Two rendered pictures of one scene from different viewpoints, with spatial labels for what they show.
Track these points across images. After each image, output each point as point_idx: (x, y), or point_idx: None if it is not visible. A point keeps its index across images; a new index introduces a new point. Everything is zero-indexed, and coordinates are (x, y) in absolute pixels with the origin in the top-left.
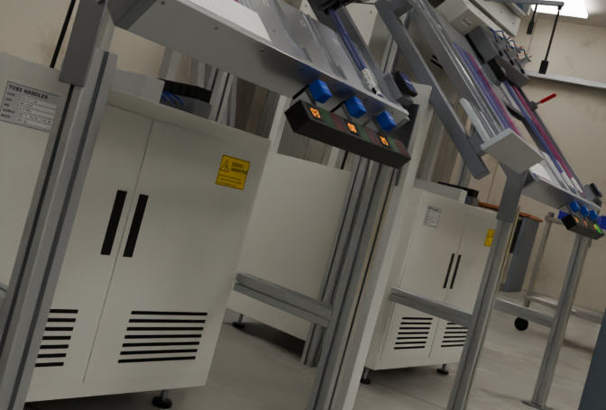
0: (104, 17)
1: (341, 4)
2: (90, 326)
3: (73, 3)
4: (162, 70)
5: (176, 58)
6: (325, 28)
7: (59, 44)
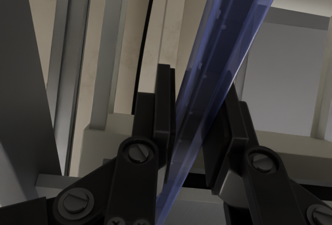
0: (120, 54)
1: (163, 141)
2: None
3: (140, 63)
4: None
5: (112, 2)
6: None
7: (147, 25)
